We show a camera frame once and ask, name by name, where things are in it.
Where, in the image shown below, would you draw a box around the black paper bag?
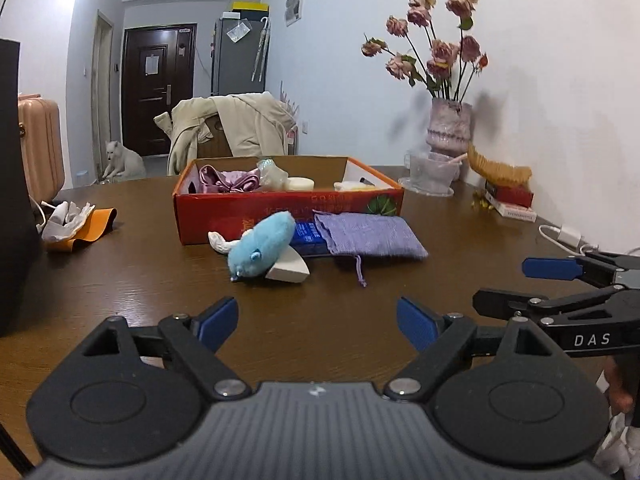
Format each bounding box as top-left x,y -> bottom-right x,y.
0,0 -> 42,338

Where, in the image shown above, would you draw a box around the pink ceramic vase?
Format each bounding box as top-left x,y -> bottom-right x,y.
426,97 -> 473,181

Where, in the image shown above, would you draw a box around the blue packet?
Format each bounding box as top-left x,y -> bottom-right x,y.
290,220 -> 332,259

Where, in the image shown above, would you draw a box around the yellow curved comb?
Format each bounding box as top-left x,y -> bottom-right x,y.
467,142 -> 533,187

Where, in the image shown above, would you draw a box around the white book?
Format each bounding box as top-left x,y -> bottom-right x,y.
484,200 -> 538,223

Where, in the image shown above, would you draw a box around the light interior door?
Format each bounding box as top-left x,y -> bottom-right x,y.
91,10 -> 115,181

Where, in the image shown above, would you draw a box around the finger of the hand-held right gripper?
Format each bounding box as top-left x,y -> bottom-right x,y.
472,287 -> 626,332
522,249 -> 640,290

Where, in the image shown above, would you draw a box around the white charger cable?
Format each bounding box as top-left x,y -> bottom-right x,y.
539,224 -> 601,257

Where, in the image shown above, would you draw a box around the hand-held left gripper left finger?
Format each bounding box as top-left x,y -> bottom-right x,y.
82,296 -> 253,403

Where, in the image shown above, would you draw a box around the dark brown entrance door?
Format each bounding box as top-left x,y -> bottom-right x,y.
121,23 -> 197,157

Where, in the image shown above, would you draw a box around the white wedge sponge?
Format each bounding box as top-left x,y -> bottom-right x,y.
265,252 -> 311,285

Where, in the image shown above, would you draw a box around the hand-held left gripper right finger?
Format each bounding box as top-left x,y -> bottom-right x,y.
382,296 -> 566,403

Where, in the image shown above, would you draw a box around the red cardboard box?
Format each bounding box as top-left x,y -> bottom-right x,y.
172,156 -> 405,246

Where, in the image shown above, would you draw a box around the blue plush toy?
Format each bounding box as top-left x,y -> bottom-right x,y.
229,211 -> 297,282

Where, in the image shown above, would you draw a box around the white dog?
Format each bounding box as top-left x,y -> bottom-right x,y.
102,141 -> 147,181

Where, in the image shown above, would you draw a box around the pink suitcase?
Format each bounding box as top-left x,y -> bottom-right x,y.
17,94 -> 66,203

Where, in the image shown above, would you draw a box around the grey refrigerator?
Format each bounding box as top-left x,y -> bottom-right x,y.
211,15 -> 271,97

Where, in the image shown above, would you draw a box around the stacked red white boxes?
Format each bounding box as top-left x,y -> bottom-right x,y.
484,180 -> 535,208

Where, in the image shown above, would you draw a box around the person's right hand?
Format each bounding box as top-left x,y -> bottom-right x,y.
597,357 -> 637,415

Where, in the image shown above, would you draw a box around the wooden chair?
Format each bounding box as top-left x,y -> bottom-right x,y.
197,112 -> 301,158

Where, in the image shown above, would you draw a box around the purple fabric pouch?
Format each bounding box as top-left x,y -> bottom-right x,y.
314,210 -> 430,288

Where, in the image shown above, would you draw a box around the beige coat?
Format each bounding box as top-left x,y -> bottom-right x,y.
154,92 -> 296,176

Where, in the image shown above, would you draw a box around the clear plastic measuring cup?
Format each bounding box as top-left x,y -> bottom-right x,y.
398,150 -> 468,196

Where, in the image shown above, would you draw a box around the white translucent bag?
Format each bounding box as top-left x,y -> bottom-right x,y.
257,157 -> 292,191

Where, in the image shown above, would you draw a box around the crumpled white tissue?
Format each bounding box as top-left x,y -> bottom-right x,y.
41,201 -> 96,242

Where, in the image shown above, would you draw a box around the dried pink roses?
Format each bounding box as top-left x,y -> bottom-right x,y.
361,0 -> 488,103

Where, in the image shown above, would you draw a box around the white charger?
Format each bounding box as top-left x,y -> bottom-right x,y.
557,225 -> 584,249

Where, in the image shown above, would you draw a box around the folded umbrella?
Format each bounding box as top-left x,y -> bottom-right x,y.
251,16 -> 271,83

